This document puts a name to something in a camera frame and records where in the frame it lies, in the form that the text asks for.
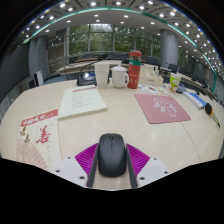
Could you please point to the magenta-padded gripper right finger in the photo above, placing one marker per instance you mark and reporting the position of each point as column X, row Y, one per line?
column 138, row 159

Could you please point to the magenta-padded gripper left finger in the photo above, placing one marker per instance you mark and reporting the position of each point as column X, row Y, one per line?
column 85, row 159

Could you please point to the black computer mouse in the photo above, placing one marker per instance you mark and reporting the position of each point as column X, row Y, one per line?
column 112, row 155

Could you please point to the pink mouse pad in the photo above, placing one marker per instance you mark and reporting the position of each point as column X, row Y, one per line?
column 161, row 108

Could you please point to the red fan-print magazine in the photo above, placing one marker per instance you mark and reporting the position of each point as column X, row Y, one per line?
column 38, row 140

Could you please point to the white red-headed booklet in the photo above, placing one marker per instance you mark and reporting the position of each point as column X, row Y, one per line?
column 81, row 101

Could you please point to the colourful sticker sheet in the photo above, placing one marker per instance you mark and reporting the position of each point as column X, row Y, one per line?
column 151, row 89

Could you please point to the black gooseneck desk microphone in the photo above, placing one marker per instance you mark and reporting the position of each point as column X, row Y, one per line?
column 181, row 89
column 85, row 80

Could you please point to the white compartment tray box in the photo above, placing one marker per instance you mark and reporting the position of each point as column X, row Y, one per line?
column 150, row 79

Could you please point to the blue and white book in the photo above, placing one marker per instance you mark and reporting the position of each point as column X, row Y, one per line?
column 195, row 99

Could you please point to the white lidded mug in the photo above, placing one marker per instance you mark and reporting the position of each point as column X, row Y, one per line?
column 118, row 78

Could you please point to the green printed drink cup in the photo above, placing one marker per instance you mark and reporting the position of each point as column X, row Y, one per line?
column 174, row 82

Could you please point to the black yellow handheld microphone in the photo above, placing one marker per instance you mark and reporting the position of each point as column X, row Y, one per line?
column 209, row 109

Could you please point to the red green-banded thermos bottle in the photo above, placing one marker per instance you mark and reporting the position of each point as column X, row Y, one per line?
column 134, row 71

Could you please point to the white standing board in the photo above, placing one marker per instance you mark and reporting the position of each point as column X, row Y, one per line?
column 39, row 78

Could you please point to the long beige conference desk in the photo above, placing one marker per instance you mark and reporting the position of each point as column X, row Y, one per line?
column 80, row 65

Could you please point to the grey floor cabinet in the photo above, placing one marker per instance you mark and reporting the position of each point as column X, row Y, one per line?
column 28, row 83

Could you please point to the dark office chairs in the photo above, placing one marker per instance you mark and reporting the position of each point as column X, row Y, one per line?
column 173, row 67

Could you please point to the round ceiling lights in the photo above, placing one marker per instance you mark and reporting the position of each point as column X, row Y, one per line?
column 93, row 4

